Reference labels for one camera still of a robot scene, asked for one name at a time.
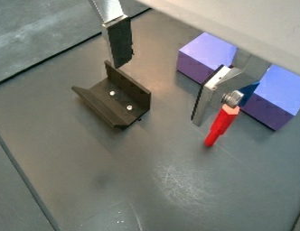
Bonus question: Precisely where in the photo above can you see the red hexagonal peg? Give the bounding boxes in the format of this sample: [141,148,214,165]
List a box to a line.
[204,105,239,147]

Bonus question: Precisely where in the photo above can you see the blue hexagonal peg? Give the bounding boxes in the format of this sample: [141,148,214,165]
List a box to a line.
[239,81,259,106]

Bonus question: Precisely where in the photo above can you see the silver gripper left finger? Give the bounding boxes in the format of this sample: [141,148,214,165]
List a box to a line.
[88,0,132,68]

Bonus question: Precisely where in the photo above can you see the purple board block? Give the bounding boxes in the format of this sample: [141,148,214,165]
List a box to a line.
[176,33,300,131]

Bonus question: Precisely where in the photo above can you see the black angled bracket holder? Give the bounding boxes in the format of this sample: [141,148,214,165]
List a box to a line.
[71,60,151,129]

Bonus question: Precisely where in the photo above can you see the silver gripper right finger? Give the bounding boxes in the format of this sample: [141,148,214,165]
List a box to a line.
[191,49,270,126]

